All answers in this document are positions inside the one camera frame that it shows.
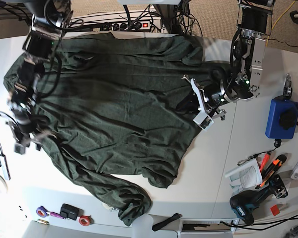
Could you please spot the red square sticker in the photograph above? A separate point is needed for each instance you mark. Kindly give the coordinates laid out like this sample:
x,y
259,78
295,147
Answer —
x,y
275,210

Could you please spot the black power strip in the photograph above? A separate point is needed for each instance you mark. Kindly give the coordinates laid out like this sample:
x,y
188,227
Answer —
x,y
140,26

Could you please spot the orange black utility knife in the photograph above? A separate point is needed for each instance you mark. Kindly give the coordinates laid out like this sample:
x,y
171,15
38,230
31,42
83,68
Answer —
x,y
272,169

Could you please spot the red tape roll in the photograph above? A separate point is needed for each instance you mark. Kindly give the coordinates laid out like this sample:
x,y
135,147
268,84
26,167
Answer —
x,y
84,220

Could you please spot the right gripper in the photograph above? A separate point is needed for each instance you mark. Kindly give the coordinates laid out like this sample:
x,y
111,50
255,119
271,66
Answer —
x,y
33,130

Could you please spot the rolled paper sheet with drawing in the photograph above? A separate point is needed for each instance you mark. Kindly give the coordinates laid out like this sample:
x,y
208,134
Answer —
x,y
244,176

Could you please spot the grey usb hub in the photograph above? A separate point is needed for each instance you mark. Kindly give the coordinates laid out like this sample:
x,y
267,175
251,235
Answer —
x,y
4,166

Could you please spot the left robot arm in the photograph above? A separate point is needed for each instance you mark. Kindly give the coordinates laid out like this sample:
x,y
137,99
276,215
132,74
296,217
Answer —
x,y
242,80

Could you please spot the black action camera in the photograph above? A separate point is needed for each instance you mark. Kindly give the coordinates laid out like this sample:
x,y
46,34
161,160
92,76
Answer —
x,y
69,212

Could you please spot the black strap handle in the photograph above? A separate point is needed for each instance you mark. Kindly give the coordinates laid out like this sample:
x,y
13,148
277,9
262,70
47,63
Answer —
x,y
160,225

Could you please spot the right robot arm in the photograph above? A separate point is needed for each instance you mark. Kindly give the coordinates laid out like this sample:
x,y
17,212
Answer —
x,y
50,22

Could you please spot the blue box with black knob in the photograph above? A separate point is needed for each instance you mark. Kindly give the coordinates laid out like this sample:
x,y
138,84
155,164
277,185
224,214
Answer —
x,y
283,115

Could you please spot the dark teal cordless drill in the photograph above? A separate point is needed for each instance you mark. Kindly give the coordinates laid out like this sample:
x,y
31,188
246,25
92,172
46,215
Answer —
x,y
244,203

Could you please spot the clear tape rolls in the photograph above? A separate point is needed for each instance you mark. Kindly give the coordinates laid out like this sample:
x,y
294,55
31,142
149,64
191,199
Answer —
x,y
109,208

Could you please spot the purple tape roll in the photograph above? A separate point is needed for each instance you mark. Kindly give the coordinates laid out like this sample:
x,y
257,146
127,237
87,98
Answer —
x,y
41,212

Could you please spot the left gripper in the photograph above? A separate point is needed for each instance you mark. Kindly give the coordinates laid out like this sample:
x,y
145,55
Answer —
x,y
203,102

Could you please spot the dark green t-shirt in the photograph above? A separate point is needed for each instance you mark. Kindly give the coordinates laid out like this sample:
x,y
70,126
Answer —
x,y
113,109

